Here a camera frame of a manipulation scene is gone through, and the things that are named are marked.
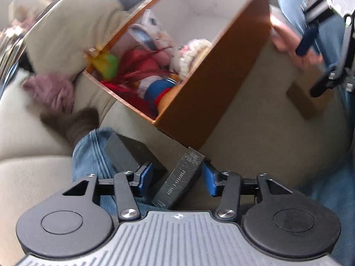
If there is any slim black photo card box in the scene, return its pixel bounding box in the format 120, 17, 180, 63
152, 147, 205, 209

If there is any black textured box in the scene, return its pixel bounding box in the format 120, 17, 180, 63
105, 133, 168, 176

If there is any brown cardboard box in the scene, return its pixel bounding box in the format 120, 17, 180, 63
286, 80, 334, 120

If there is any crochet bunny doll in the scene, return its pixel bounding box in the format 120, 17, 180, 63
170, 39, 212, 80

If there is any colourful feather toy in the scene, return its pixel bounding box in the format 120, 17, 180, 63
83, 43, 178, 120

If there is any pink card holder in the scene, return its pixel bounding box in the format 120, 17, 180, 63
128, 9, 175, 67

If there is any beige sofa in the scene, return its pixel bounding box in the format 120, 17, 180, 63
0, 0, 355, 266

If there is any blue jeans leg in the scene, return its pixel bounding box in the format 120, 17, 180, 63
277, 0, 354, 265
72, 128, 164, 217

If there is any brown sock foot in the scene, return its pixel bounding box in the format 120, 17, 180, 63
40, 108, 99, 147

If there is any right blue jeans leg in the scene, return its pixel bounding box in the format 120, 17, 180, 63
277, 0, 354, 265

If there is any orange cardboard box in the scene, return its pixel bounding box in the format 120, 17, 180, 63
82, 0, 272, 150

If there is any pink cloth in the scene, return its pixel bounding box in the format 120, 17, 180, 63
22, 74, 75, 113

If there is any beige cushion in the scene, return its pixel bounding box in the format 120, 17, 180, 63
25, 0, 130, 78

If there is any stack of books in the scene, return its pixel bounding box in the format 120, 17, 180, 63
0, 26, 25, 96

